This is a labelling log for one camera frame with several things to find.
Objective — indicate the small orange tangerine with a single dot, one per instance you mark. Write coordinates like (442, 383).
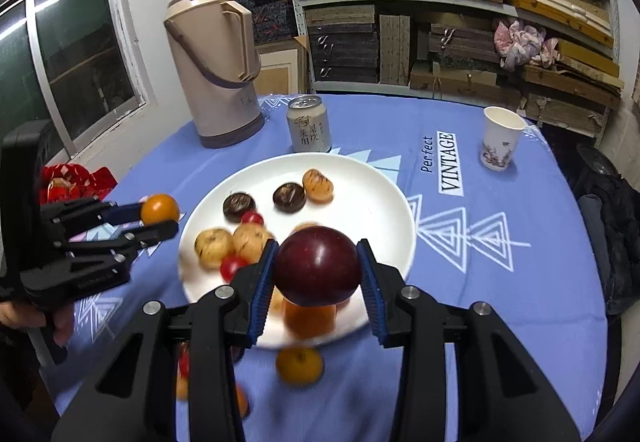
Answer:
(160, 209)

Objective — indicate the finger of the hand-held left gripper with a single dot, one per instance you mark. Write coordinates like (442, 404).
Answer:
(150, 233)
(125, 213)

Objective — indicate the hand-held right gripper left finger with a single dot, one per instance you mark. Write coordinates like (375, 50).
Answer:
(264, 282)

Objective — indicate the large orange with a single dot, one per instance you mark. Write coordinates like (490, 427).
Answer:
(307, 322)
(242, 402)

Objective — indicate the pink crumpled cloth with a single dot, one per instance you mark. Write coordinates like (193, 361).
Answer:
(520, 44)

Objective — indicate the black bag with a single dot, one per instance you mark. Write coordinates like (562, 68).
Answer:
(615, 232)

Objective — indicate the orange striped tomato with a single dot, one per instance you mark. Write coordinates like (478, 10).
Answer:
(318, 185)

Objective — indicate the yellow-orange tangerine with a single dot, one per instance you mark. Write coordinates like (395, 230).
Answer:
(299, 365)

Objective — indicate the tan picture frame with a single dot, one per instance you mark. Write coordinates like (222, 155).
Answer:
(275, 72)

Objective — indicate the dark purple plum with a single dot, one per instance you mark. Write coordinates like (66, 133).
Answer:
(317, 267)

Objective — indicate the yellow striped pepino melon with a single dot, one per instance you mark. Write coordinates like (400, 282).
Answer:
(213, 248)

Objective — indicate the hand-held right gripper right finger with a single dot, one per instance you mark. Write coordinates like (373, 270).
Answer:
(372, 292)

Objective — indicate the white drink can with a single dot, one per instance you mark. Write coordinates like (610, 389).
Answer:
(309, 124)

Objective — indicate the person's left hand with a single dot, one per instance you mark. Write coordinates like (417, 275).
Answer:
(20, 317)

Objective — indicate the large tan pepino melon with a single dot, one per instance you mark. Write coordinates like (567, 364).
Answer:
(277, 302)

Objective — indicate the small red tomato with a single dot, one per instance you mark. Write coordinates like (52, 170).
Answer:
(253, 218)

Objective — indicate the floral paper cup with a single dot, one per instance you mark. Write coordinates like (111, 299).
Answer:
(500, 142)

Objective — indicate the blue printed tablecloth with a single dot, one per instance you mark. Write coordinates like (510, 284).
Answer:
(500, 272)

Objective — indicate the beige thermos jug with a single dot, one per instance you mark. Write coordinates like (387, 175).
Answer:
(215, 82)

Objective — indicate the aluminium frame window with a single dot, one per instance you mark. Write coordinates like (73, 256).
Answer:
(75, 47)

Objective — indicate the red patterned bag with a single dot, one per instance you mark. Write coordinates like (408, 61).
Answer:
(80, 179)

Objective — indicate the white plate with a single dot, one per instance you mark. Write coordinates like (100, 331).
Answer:
(360, 202)

